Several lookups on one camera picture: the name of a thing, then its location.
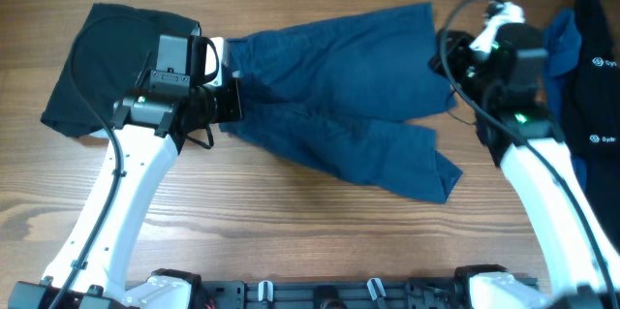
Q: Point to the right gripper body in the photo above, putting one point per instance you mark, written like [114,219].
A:
[461,62]

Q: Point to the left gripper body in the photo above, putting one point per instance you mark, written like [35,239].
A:
[227,102]

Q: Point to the blue denim shorts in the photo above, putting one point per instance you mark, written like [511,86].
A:
[346,95]

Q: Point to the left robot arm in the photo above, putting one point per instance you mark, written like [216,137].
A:
[191,87]

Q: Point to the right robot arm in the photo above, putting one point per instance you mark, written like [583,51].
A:
[496,73]

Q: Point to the blue garment in pile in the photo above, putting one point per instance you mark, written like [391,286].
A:
[562,41]

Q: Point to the black folded garment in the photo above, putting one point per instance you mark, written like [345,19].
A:
[114,50]

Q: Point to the black garment with logo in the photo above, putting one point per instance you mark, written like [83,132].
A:
[590,114]

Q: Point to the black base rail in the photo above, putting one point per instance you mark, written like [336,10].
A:
[413,293]

